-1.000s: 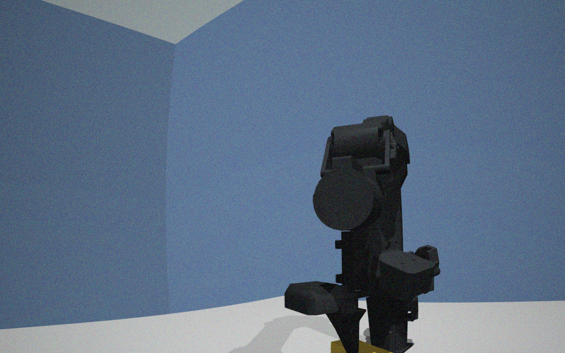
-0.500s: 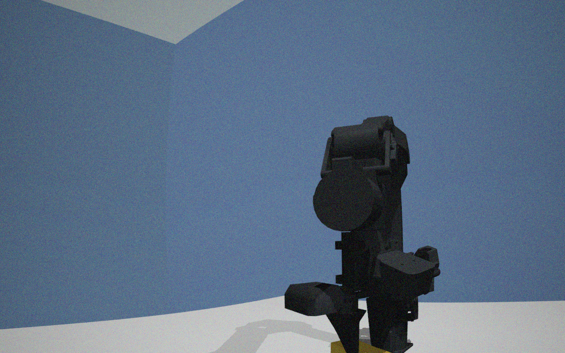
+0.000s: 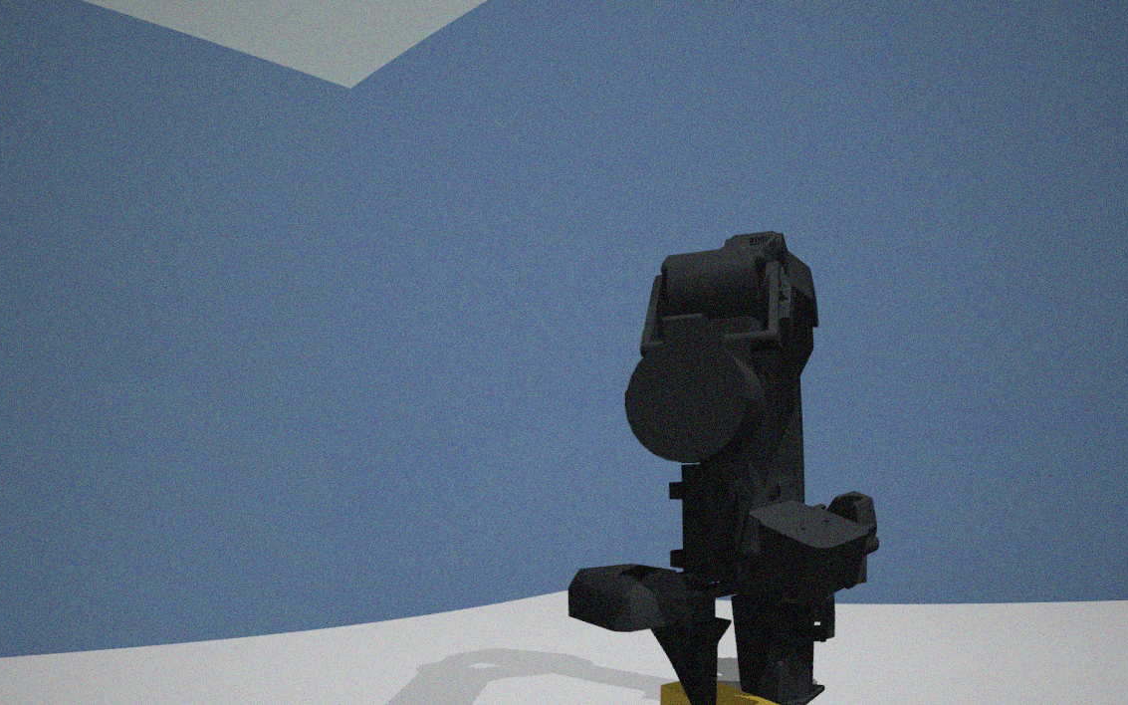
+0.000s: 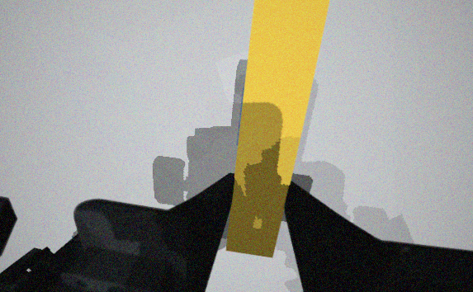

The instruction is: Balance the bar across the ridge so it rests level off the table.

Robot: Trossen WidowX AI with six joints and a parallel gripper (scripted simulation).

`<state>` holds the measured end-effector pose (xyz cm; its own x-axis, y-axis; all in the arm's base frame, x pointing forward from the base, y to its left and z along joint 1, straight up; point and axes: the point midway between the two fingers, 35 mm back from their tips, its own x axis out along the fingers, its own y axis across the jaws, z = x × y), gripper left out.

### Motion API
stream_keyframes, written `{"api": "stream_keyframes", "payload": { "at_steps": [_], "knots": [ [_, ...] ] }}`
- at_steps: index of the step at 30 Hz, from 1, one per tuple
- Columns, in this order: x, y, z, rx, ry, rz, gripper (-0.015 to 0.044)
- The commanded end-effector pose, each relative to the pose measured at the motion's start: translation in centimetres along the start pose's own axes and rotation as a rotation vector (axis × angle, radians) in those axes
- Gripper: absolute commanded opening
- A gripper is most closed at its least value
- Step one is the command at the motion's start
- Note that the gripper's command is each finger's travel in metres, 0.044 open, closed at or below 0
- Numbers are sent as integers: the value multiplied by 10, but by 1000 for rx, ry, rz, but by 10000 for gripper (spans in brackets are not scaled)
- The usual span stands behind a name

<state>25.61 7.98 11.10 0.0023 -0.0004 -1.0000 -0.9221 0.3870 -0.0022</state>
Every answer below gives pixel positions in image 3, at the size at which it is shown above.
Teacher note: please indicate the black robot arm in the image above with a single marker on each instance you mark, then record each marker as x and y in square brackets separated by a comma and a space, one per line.
[726, 336]

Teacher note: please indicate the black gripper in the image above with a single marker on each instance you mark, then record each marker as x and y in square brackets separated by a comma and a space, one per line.
[679, 608]

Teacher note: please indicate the yellow bar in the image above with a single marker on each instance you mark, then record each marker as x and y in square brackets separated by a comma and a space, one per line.
[674, 694]

